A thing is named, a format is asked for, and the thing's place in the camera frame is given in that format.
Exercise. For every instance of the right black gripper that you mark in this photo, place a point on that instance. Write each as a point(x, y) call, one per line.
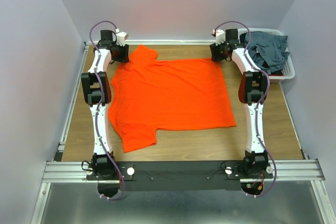
point(213, 48)

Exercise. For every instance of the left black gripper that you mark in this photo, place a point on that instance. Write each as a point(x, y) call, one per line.
point(123, 57)

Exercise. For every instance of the orange t shirt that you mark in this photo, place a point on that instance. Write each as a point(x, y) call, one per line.
point(171, 95)

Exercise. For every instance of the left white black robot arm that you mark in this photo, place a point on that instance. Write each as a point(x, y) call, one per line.
point(97, 94)

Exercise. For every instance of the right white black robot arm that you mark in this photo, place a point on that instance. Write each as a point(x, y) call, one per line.
point(252, 93)

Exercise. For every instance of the white laundry basket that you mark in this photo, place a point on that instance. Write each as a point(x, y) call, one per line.
point(287, 71)

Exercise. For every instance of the grey blue t shirt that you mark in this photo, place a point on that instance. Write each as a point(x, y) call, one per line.
point(269, 52)

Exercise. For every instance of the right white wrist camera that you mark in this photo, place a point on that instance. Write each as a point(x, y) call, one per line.
point(220, 37)

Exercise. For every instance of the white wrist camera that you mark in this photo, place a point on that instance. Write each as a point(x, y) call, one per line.
point(121, 38)
point(220, 37)

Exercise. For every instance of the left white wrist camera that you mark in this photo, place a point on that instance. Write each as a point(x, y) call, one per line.
point(121, 38)

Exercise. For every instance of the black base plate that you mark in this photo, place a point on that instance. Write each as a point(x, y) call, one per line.
point(177, 176)

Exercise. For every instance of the aluminium frame rail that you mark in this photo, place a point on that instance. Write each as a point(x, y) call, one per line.
point(295, 194)

